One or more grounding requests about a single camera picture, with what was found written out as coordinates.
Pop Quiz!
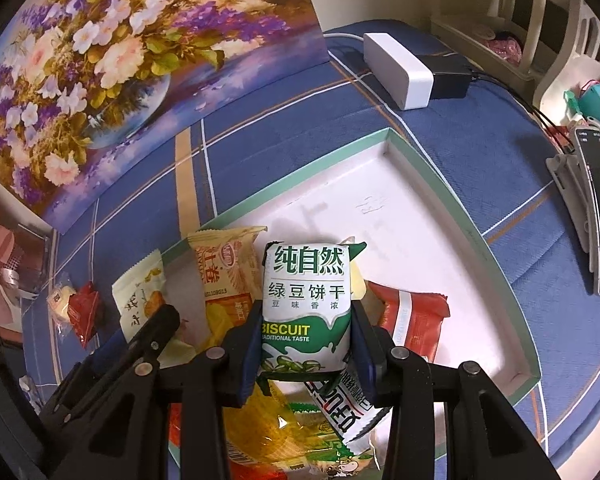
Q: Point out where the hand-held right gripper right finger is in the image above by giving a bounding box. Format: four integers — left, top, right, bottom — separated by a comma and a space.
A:
350, 305, 548, 480

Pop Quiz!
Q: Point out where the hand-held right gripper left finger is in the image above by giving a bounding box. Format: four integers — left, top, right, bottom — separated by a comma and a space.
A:
72, 302, 266, 480

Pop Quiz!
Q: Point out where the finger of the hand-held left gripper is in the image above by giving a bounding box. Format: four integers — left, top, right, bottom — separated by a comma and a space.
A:
40, 304, 182, 416

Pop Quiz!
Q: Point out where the green white biscuit packet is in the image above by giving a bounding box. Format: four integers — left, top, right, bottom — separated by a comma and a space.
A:
259, 241, 368, 386

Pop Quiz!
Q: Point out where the dark red white-striped packet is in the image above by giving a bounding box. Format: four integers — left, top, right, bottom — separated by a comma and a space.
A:
367, 281, 451, 363

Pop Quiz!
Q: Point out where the cream white snack packet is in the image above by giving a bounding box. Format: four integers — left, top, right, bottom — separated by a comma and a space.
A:
111, 249, 167, 341

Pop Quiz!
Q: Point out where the yellow orange snack packet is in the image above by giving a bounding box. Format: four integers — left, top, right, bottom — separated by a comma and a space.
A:
187, 226, 268, 351

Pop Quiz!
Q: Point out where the yellow transparent snack packet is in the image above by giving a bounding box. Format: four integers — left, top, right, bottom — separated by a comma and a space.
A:
222, 380, 321, 471

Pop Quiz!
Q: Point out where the red patterned snack packet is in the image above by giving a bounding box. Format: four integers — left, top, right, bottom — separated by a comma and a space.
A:
167, 402, 281, 480

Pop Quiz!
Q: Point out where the green round cookie packet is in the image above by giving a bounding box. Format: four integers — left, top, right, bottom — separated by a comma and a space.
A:
287, 402, 376, 480

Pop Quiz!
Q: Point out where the green-rimmed white box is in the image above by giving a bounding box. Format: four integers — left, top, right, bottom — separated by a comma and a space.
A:
157, 127, 542, 480

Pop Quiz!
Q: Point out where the red triangular snack packet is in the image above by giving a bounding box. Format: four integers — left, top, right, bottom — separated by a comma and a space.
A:
67, 281, 103, 342

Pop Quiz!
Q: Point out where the clear-wrapped round pastry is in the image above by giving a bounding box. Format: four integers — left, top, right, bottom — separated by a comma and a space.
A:
47, 275, 78, 336

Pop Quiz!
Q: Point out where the blue white tissue packet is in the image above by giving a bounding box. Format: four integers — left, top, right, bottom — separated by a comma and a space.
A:
19, 375, 43, 406

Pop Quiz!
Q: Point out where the white phone stand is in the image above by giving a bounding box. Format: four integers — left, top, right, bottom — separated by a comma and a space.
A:
545, 152, 600, 256

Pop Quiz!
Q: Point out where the white power adapter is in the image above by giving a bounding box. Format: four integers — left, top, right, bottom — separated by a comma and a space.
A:
362, 32, 435, 111

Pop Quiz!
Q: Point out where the black power adapter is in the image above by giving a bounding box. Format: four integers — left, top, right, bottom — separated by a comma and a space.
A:
422, 55, 473, 101

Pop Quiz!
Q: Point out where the floral painting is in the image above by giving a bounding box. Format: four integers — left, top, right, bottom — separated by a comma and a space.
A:
0, 0, 329, 233

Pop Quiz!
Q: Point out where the pink patterned cloth item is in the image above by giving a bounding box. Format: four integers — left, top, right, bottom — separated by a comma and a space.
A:
475, 27, 523, 68

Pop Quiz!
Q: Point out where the teal toy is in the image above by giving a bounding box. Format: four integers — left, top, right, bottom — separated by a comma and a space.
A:
562, 80, 600, 133

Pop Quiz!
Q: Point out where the white shelf unit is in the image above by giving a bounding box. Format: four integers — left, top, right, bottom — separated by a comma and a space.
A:
430, 0, 600, 126

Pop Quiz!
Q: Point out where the black cable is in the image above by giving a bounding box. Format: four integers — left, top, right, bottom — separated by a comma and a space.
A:
470, 72, 576, 153

